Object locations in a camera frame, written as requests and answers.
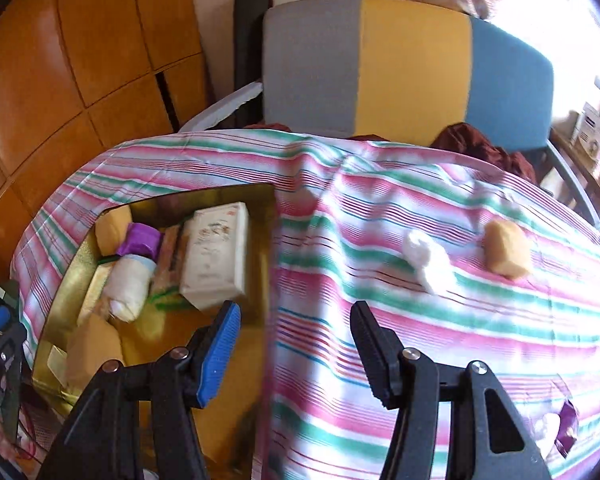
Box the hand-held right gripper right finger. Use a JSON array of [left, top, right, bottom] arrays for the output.
[[350, 301, 553, 480]]

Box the purple packet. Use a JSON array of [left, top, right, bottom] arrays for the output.
[[119, 223, 161, 262], [554, 400, 580, 459]]

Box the noodle packet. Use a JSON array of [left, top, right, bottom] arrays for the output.
[[147, 285, 193, 313]]

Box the grey yellow blue chair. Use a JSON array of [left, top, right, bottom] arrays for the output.
[[180, 0, 600, 227]]

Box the white and blue carton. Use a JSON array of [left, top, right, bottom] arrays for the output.
[[570, 102, 600, 161]]

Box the gold box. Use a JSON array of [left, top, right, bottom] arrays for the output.
[[32, 184, 278, 476]]

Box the wooden desk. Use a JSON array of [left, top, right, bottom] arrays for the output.
[[550, 125, 600, 242]]

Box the dark red cloth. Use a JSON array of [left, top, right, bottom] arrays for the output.
[[430, 122, 536, 184]]

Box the striped cloth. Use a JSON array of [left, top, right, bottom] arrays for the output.
[[10, 127, 600, 480]]

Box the white plastic bag wad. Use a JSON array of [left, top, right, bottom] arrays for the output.
[[403, 230, 455, 296], [105, 255, 157, 322]]

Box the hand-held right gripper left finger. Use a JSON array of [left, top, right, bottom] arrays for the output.
[[37, 300, 241, 480]]

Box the yellow sponge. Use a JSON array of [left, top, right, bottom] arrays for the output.
[[482, 219, 534, 279], [95, 206, 133, 256]]

